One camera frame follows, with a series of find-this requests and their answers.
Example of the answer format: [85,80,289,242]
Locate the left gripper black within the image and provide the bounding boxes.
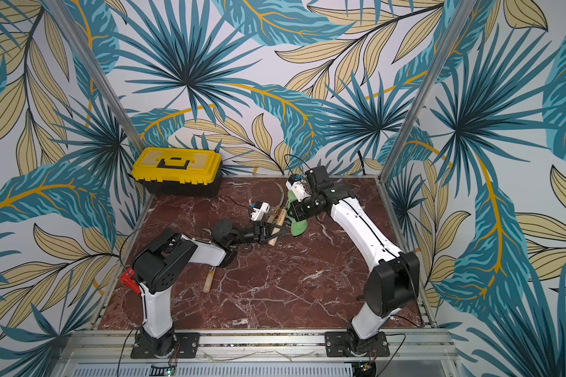
[228,221,288,246]

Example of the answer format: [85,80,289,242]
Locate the green rag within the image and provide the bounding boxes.
[285,188,310,237]

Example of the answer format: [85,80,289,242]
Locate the sickle labelled handle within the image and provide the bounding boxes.
[264,182,285,235]

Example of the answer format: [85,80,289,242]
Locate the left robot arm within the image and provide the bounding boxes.
[132,219,286,340]

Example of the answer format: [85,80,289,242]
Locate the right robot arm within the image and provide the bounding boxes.
[286,166,420,340]

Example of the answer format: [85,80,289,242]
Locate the yellow black toolbox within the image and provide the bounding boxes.
[131,147,223,197]

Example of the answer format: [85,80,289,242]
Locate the red clamp tool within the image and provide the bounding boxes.
[119,267,142,295]

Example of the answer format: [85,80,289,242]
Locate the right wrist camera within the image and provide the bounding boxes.
[286,174,310,202]

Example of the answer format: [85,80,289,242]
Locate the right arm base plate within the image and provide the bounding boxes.
[324,329,390,358]

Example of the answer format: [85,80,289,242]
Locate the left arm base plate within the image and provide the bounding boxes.
[130,329,200,359]

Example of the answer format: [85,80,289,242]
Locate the aluminium front rail frame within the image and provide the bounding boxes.
[52,328,466,376]

